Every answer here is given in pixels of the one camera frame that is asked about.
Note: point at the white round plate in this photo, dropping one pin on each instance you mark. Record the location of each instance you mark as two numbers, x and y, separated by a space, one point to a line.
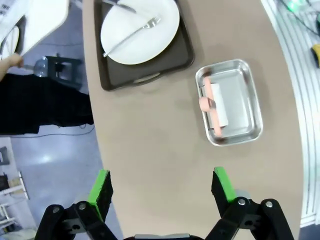
150 45

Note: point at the white rounded table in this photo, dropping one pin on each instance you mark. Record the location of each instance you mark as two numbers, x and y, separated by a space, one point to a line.
42 20

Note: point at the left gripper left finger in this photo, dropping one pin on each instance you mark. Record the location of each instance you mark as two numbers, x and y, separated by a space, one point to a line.
95 190

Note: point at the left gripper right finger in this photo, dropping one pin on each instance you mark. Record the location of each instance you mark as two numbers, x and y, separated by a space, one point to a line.
225 187

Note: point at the pink lint roller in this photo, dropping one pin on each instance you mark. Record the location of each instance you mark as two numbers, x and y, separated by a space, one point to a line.
220 105

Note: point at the silver table knife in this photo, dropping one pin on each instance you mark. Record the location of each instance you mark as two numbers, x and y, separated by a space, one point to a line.
127 8

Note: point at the person in black t-shirt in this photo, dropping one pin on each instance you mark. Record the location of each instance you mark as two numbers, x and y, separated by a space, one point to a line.
37 105

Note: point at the silver fork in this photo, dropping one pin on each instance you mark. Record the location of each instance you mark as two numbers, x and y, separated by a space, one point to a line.
150 23

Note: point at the white metal rack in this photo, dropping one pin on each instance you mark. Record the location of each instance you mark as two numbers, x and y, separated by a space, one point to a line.
15 195

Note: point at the clear plastic bottle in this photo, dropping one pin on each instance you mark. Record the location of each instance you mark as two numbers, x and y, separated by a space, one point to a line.
41 67

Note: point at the black stool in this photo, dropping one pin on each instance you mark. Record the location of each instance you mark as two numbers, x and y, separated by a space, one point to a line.
75 75

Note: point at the dark brown serving tray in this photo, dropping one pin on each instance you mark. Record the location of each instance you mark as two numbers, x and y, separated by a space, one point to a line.
112 75

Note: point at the stainless steel rectangular container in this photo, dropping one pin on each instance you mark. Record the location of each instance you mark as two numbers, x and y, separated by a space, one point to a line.
240 105

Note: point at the person's left forearm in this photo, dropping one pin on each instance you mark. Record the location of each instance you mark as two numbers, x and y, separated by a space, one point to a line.
3 71

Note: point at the person's left hand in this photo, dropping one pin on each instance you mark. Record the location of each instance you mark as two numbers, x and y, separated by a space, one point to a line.
15 61

